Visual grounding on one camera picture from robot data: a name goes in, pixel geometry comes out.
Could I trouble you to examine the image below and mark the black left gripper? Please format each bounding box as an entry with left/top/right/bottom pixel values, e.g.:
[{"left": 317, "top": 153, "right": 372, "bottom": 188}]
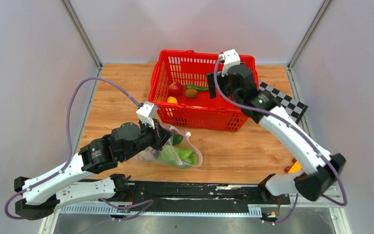
[{"left": 121, "top": 117, "right": 175, "bottom": 162}]

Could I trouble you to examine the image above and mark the green white napa cabbage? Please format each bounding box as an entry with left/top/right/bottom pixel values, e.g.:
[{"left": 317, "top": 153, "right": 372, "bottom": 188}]
[{"left": 158, "top": 145, "right": 197, "bottom": 168}]

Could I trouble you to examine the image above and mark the clear zip top bag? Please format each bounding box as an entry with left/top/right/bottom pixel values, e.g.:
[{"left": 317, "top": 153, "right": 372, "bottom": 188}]
[{"left": 134, "top": 123, "right": 203, "bottom": 169}]

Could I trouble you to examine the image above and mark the yellow lemon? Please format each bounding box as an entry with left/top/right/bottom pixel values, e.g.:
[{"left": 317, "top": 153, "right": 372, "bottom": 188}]
[{"left": 167, "top": 97, "right": 178, "bottom": 104}]

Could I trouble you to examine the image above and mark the brown yellow fruit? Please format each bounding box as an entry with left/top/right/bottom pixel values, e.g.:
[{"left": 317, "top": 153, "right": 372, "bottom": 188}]
[{"left": 185, "top": 88, "right": 198, "bottom": 98}]

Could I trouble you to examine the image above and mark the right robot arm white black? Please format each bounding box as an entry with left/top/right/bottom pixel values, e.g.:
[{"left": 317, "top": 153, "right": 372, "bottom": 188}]
[{"left": 207, "top": 60, "right": 347, "bottom": 206}]

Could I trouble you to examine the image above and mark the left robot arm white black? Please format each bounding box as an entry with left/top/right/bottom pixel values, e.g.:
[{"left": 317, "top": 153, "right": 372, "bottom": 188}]
[{"left": 14, "top": 119, "right": 174, "bottom": 220}]

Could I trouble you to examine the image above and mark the green chili pepper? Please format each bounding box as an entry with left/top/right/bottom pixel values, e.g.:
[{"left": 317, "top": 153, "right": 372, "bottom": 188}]
[{"left": 186, "top": 84, "right": 209, "bottom": 92}]

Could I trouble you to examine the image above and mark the red plastic shopping basket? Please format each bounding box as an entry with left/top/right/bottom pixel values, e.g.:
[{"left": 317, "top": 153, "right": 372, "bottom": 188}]
[{"left": 148, "top": 50, "right": 248, "bottom": 132}]

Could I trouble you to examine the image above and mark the red apple left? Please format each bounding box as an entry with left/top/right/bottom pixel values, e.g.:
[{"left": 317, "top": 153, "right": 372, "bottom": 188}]
[{"left": 168, "top": 82, "right": 184, "bottom": 97}]

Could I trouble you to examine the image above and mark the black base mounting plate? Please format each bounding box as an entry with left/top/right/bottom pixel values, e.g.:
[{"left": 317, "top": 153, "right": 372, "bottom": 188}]
[{"left": 98, "top": 180, "right": 291, "bottom": 215}]

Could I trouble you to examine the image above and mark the black white checkerboard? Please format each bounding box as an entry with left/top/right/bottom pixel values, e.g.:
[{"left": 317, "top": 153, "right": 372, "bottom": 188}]
[{"left": 259, "top": 81, "right": 308, "bottom": 124}]

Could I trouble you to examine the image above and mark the yellow orange toy car right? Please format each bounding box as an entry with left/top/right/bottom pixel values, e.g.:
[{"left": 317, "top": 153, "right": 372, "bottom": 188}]
[{"left": 284, "top": 158, "right": 301, "bottom": 173}]

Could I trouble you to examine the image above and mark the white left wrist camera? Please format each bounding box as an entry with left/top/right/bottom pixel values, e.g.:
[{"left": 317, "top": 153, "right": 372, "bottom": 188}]
[{"left": 136, "top": 101, "right": 159, "bottom": 129}]

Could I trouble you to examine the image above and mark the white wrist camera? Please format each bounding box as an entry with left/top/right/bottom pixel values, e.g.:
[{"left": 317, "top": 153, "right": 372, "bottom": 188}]
[
  {"left": 136, "top": 101, "right": 159, "bottom": 129},
  {"left": 219, "top": 49, "right": 241, "bottom": 77}
]

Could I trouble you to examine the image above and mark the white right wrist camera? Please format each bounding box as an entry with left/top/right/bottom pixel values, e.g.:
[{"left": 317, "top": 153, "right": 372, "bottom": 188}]
[{"left": 219, "top": 49, "right": 241, "bottom": 77}]

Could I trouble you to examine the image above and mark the white slotted cable duct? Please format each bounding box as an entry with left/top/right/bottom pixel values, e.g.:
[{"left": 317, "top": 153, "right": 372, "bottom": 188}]
[{"left": 59, "top": 203, "right": 263, "bottom": 217}]

